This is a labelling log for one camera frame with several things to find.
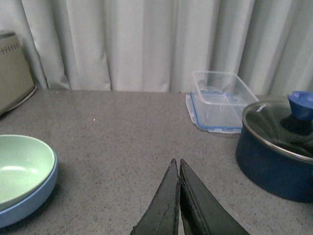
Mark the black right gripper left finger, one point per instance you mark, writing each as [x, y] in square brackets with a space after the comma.
[162, 215]

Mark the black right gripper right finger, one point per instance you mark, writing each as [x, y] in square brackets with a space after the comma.
[201, 212]

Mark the green bowl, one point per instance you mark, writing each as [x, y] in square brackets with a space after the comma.
[25, 163]

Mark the light blue bowl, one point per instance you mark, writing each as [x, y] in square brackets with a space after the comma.
[31, 203]

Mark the dark blue cooking pot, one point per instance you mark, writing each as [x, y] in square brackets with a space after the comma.
[276, 173]

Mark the clear lid blue seal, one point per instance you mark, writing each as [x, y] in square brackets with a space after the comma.
[221, 115]

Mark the glass pot lid blue knob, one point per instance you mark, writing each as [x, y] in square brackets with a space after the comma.
[284, 126]

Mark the clear plastic food container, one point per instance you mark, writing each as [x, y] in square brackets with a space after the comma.
[222, 88]

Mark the grey-white curtain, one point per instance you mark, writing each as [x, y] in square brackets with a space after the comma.
[155, 45]

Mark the cream toaster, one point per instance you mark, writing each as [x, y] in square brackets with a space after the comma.
[16, 83]

